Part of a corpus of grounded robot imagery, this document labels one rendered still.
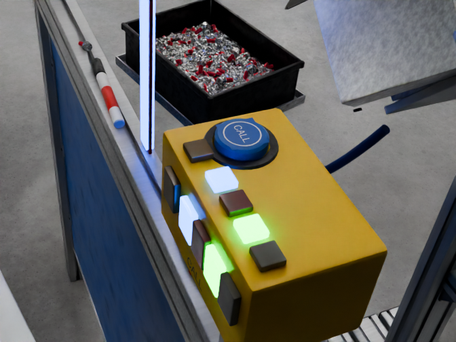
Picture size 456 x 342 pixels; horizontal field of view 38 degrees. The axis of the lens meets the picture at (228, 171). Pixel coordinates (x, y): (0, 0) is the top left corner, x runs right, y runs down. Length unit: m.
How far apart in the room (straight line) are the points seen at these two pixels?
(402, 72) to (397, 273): 1.15
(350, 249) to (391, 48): 0.41
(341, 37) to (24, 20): 2.08
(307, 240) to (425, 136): 1.95
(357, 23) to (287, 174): 0.37
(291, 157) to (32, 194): 1.56
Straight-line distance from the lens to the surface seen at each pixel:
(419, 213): 2.08
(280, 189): 0.46
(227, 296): 0.42
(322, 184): 0.47
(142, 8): 0.70
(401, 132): 2.36
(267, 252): 0.41
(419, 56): 0.80
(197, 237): 0.45
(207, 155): 0.47
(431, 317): 1.24
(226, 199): 0.44
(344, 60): 0.81
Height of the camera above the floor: 1.39
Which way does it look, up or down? 42 degrees down
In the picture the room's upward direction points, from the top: 6 degrees clockwise
